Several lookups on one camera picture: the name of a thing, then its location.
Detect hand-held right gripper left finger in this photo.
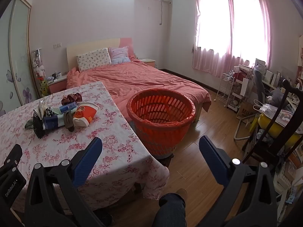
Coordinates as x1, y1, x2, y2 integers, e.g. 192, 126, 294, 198
24, 137, 112, 227

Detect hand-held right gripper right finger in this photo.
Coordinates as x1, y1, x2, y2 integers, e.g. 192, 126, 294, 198
196, 135, 279, 227

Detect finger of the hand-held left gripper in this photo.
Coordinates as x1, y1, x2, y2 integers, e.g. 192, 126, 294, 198
0, 144, 23, 178

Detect orange plastic basket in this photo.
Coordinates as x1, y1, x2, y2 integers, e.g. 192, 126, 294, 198
127, 88, 196, 158

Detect teal sock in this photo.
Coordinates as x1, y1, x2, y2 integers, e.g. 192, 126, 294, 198
53, 109, 65, 121

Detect black comb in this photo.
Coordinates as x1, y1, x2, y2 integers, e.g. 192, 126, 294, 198
33, 113, 45, 139

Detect brown shoe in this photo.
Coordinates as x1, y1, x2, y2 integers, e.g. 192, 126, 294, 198
174, 189, 188, 204

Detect red and white paper cup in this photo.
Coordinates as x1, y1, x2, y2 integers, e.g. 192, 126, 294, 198
73, 102, 99, 127

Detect blue tissue pack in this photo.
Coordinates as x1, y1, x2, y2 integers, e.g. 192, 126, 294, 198
59, 103, 78, 113

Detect cardboard box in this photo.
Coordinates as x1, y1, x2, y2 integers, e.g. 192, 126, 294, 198
237, 102, 259, 121

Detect person's leg in blue jeans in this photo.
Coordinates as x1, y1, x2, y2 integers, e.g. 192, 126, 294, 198
158, 193, 186, 227

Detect brown scrunchie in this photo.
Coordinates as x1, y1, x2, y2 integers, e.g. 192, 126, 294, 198
62, 93, 83, 106

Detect yellow tub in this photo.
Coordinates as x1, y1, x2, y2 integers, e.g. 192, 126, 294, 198
258, 113, 303, 145

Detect white rolling cart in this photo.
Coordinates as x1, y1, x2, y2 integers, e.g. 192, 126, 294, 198
216, 72, 239, 110

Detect white paper bags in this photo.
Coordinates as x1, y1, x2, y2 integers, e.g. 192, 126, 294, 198
253, 99, 280, 114

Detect pile of books and papers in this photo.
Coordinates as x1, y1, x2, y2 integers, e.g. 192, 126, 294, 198
272, 156, 303, 210

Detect white shelf rack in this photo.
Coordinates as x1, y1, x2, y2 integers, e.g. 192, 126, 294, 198
228, 65, 255, 113

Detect pink and white nightstand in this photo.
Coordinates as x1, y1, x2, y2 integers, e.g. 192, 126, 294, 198
47, 74, 68, 95
137, 58, 156, 68

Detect grey office chair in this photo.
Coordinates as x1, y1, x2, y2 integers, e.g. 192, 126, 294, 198
253, 71, 268, 105

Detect clear tube of plush toys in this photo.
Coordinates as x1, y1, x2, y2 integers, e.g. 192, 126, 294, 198
32, 49, 47, 97

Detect wardrobe with purple flowers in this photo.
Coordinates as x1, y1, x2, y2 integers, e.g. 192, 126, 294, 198
0, 0, 39, 117

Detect dark wooden chair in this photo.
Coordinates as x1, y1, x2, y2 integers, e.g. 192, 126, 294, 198
241, 78, 303, 165

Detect bed with pink duvet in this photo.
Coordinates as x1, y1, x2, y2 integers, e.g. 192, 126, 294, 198
66, 60, 212, 113

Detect floral pillow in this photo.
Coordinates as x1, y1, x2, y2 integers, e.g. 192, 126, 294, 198
76, 48, 112, 72

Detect pink striped pillow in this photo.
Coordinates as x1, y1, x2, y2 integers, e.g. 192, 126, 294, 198
109, 47, 131, 65

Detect cream and pink headboard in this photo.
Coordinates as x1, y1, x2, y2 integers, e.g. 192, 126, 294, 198
66, 38, 136, 70

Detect pink curtain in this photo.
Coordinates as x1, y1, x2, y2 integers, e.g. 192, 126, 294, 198
227, 0, 273, 72
192, 0, 233, 78

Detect air conditioner pipe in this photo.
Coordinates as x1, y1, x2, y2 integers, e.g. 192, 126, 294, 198
159, 0, 172, 25

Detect white picture frame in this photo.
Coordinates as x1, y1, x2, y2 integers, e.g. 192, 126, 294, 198
254, 58, 267, 69

